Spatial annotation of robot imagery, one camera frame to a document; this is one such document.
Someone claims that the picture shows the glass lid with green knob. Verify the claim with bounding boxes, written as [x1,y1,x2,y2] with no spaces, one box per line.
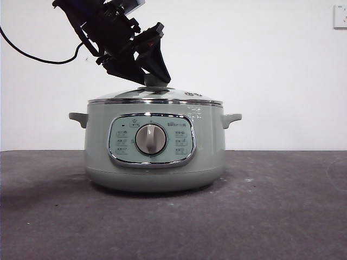
[87,74,223,106]

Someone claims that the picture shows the green electric cooking pot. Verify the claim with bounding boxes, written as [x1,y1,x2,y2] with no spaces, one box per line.
[68,103,242,193]

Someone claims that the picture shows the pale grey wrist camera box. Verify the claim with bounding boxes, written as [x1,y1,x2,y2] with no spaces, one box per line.
[119,0,145,16]

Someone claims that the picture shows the black cable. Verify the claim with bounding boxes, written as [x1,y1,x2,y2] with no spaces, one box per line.
[0,26,85,65]

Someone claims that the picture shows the white wall socket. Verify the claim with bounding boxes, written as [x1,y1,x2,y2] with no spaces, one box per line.
[333,4,347,30]

